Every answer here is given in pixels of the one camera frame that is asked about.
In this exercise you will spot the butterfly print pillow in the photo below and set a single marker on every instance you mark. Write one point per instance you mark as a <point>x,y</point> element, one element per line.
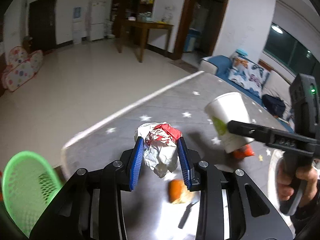
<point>248,75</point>

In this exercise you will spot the white paper cup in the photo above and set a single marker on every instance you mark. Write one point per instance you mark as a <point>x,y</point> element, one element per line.
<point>223,109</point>

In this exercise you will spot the water dispenser with bottle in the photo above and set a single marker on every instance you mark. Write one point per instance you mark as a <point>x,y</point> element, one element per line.
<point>76,27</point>

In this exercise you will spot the red white snack bag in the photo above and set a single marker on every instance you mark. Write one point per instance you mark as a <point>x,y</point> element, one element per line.
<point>160,146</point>

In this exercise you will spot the round table induction cooker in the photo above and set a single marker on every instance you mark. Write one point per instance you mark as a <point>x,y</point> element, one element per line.
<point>272,170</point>

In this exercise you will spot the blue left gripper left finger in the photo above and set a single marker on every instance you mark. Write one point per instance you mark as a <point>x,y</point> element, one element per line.
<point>135,162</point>

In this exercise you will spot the window with dark glass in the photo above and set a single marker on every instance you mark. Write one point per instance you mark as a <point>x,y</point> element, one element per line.
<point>288,51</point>

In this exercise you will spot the dark wooden door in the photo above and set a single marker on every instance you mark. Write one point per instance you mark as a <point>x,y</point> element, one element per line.
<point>41,25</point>

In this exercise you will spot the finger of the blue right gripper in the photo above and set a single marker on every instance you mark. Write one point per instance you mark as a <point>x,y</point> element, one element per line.
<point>256,132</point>

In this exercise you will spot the white refrigerator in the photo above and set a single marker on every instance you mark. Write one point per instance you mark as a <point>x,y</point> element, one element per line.
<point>97,17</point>

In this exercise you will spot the dark wooden shelf cabinet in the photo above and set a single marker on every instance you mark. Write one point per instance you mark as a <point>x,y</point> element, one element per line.
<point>123,9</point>

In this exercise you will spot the brown wooden table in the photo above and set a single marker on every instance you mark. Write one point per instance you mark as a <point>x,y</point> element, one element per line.
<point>145,28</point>

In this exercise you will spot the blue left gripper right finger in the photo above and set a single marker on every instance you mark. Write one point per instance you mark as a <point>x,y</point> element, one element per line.
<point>186,163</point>

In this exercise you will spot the orange snack wrapper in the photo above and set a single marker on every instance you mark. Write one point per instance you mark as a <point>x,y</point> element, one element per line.
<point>243,152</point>

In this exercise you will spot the dark clothing on sofa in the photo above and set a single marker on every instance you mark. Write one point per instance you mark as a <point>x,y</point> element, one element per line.
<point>274,105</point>

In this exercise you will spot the blue and white sofa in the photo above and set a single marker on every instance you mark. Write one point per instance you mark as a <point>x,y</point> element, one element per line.
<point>275,85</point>

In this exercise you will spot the green plastic trash basket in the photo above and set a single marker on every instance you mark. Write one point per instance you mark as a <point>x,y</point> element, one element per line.
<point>29,184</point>

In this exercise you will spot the polka dot play tent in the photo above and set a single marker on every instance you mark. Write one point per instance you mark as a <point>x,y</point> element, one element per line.
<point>21,67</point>

